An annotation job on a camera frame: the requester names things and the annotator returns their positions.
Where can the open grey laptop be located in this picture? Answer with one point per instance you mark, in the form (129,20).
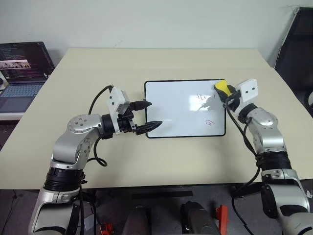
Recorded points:
(22,73)

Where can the black office chair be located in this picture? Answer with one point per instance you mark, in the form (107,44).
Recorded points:
(297,49)

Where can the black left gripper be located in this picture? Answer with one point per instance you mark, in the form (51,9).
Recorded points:
(124,123)

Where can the black flat bar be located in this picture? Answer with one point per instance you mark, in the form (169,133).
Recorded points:
(162,194)

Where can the yellow whiteboard eraser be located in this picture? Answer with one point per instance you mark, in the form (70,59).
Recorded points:
(223,86)

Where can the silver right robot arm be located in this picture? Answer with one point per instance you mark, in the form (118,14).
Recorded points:
(269,137)

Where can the dark rounded shape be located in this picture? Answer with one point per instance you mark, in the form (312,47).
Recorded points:
(199,219)
(139,221)

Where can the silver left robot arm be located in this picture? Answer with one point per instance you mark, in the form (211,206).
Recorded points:
(80,124)

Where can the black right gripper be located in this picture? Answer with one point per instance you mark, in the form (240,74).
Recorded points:
(233,99)

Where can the black framed whiteboard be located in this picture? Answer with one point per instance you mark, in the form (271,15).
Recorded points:
(181,115)

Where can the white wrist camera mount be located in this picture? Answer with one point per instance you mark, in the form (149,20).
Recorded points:
(249,90)
(116,98)

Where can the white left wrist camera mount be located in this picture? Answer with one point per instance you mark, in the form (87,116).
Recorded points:
(116,98)

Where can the white round object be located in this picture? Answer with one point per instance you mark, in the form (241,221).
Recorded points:
(310,99)

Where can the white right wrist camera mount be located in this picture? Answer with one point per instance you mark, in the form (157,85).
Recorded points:
(249,90)

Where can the orange clamp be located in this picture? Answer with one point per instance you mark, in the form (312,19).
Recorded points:
(107,228)
(222,218)

